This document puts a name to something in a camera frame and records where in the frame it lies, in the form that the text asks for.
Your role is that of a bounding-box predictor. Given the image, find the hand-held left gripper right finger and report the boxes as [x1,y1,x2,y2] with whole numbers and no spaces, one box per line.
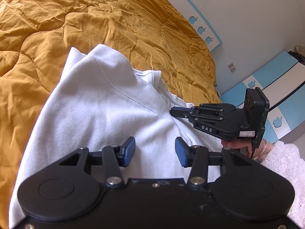
[175,136,254,188]

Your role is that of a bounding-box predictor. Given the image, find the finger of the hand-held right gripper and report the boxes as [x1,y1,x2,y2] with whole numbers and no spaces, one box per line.
[170,104,239,115]
[171,113,225,124]

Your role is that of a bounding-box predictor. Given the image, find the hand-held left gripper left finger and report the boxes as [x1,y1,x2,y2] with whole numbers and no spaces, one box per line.
[58,136,136,188]

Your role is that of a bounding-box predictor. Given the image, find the white printed sweatshirt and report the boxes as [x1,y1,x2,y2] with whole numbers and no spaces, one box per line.
[8,44,229,229]

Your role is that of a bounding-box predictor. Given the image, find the person's right forearm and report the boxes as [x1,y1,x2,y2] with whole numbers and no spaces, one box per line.
[258,140,305,221]

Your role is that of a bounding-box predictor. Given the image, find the person's right hand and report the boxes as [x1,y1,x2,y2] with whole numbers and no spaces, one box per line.
[221,139,260,160]

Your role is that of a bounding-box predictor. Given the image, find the blue and white wardrobe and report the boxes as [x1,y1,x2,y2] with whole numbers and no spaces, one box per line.
[219,50,305,144]

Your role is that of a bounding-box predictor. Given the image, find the blue and white headboard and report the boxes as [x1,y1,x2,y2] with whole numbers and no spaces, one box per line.
[152,0,223,52]

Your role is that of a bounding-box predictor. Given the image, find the dark bag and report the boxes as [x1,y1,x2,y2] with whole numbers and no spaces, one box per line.
[287,45,305,65]

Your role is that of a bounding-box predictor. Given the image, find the mustard yellow quilt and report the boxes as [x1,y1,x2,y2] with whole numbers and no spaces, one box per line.
[0,0,222,229]

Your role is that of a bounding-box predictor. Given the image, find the silver bracelet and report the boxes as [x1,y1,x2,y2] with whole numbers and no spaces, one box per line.
[258,139,268,157]

